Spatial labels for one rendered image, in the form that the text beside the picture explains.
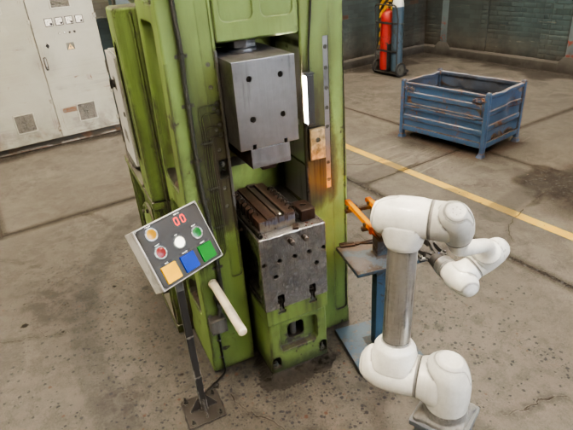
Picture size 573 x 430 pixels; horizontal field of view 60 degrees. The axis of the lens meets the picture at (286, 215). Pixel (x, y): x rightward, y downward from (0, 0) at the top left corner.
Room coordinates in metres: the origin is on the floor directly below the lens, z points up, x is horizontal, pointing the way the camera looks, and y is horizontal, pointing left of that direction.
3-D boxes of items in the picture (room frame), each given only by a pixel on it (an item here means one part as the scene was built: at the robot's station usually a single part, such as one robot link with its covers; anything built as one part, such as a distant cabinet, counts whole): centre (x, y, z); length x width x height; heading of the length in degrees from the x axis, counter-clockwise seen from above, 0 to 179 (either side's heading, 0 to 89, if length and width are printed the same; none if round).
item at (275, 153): (2.40, 0.13, 1.32); 0.42 x 0.20 x 0.10; 24
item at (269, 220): (2.40, 0.13, 0.96); 0.42 x 0.20 x 0.09; 24
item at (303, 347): (2.43, 0.09, 0.23); 0.55 x 0.37 x 0.47; 24
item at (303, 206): (2.33, -0.09, 0.95); 0.12 x 0.08 x 0.06; 24
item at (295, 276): (2.43, 0.09, 0.69); 0.56 x 0.38 x 0.45; 24
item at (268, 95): (2.42, 0.09, 1.56); 0.42 x 0.39 x 0.40; 24
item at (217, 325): (2.17, 0.43, 0.36); 0.09 x 0.07 x 0.12; 114
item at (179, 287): (1.91, 0.52, 0.54); 0.04 x 0.04 x 1.08; 24
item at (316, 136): (2.45, -0.19, 1.27); 0.09 x 0.02 x 0.17; 114
